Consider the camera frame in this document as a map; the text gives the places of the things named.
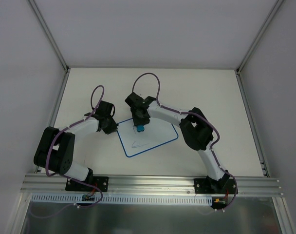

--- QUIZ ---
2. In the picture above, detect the aluminium frame post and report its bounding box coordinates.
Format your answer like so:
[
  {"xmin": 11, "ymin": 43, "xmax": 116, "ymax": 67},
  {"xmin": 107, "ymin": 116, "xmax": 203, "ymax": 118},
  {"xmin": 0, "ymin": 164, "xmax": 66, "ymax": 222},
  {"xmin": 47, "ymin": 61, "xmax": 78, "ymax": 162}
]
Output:
[
  {"xmin": 27, "ymin": 0, "xmax": 69, "ymax": 72},
  {"xmin": 236, "ymin": 0, "xmax": 285, "ymax": 75}
]

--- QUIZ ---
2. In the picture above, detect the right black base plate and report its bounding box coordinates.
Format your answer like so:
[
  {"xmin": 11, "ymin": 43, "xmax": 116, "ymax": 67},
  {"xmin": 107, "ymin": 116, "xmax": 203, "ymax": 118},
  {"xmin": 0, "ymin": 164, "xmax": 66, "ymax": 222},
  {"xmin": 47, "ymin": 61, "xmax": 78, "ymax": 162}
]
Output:
[{"xmin": 193, "ymin": 178, "xmax": 237, "ymax": 195}]

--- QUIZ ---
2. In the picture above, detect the left aluminium frame post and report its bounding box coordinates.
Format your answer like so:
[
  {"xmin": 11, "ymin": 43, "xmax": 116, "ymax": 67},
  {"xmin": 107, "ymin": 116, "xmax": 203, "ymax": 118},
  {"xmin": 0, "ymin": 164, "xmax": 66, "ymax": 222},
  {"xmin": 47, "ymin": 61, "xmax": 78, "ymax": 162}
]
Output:
[{"xmin": 27, "ymin": 0, "xmax": 69, "ymax": 72}]

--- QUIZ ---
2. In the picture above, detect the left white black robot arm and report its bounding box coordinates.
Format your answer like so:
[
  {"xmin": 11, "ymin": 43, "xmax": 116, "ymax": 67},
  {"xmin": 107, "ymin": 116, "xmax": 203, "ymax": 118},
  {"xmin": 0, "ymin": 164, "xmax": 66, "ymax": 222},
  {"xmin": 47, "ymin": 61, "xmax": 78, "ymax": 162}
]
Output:
[{"xmin": 33, "ymin": 101, "xmax": 118, "ymax": 192}]

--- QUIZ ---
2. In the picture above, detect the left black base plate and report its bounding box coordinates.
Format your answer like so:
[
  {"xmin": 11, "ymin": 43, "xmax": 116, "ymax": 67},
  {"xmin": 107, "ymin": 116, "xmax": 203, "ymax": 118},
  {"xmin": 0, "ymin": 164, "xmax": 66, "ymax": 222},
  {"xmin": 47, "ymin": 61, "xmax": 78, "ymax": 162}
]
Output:
[{"xmin": 65, "ymin": 175, "xmax": 109, "ymax": 192}]

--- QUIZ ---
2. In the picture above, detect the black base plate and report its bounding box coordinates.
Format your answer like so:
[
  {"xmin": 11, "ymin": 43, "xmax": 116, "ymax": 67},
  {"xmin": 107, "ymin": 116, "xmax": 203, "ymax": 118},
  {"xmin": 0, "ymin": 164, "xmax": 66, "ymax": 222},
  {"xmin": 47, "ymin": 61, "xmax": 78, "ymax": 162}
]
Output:
[
  {"xmin": 65, "ymin": 175, "xmax": 109, "ymax": 192},
  {"xmin": 193, "ymin": 178, "xmax": 237, "ymax": 195}
]

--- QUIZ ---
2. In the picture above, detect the blue-framed small whiteboard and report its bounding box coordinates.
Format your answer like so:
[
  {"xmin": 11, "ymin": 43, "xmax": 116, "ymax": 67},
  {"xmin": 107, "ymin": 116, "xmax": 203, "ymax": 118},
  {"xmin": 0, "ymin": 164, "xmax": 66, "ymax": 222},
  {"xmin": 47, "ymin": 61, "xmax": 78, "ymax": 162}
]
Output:
[{"xmin": 117, "ymin": 118, "xmax": 179, "ymax": 158}]

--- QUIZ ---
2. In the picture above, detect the aluminium extrusion rail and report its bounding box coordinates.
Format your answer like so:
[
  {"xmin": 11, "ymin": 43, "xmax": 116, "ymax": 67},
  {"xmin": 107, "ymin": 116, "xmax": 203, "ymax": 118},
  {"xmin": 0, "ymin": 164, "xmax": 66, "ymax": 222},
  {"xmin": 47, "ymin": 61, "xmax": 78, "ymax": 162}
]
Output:
[{"xmin": 20, "ymin": 173, "xmax": 284, "ymax": 197}]

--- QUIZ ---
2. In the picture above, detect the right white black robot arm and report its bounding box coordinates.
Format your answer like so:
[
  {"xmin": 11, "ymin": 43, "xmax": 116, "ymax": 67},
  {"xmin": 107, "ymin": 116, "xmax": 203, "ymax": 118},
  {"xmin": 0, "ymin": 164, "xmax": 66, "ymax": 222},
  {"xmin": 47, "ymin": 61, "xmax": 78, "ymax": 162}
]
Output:
[{"xmin": 125, "ymin": 92, "xmax": 230, "ymax": 194}]

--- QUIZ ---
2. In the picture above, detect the right aluminium frame post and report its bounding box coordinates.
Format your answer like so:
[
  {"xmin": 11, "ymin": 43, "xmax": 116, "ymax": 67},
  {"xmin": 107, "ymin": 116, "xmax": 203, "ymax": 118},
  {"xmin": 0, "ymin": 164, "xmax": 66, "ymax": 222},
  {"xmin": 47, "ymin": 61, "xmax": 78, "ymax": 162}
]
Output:
[{"xmin": 236, "ymin": 0, "xmax": 285, "ymax": 75}]

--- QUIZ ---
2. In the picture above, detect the blue foam whiteboard eraser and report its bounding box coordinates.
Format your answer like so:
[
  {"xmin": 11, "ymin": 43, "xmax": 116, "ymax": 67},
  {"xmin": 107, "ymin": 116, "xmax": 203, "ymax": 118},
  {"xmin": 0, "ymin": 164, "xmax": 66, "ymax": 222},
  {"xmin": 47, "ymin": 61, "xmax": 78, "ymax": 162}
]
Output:
[{"xmin": 136, "ymin": 125, "xmax": 145, "ymax": 132}]

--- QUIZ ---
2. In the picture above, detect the white slotted cable duct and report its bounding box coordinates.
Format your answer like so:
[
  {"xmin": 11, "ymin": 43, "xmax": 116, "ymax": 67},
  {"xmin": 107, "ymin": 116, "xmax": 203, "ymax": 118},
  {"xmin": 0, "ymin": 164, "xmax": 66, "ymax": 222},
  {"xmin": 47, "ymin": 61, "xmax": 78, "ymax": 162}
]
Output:
[{"xmin": 31, "ymin": 193, "xmax": 213, "ymax": 206}]

